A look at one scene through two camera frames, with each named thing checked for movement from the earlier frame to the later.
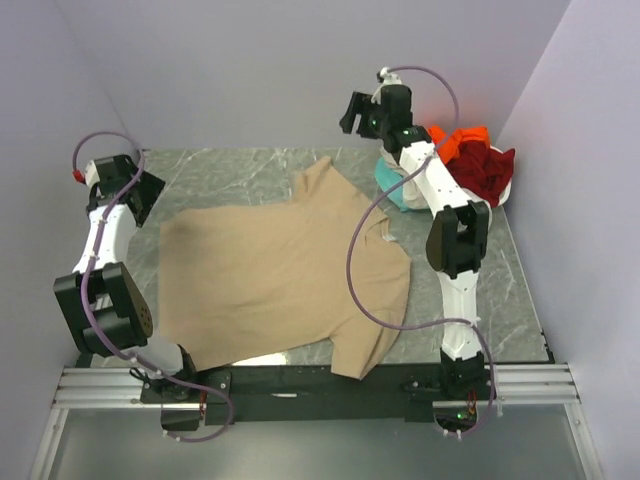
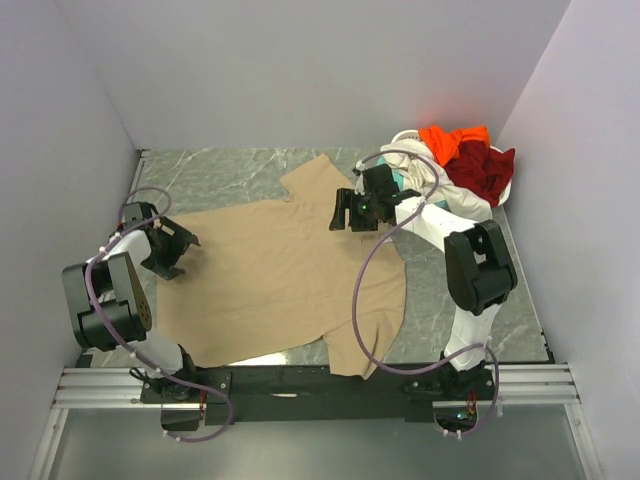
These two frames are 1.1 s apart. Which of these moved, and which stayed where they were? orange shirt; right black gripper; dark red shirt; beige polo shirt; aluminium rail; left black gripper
Moved: left black gripper; right black gripper
Stayed: beige polo shirt; aluminium rail; dark red shirt; orange shirt
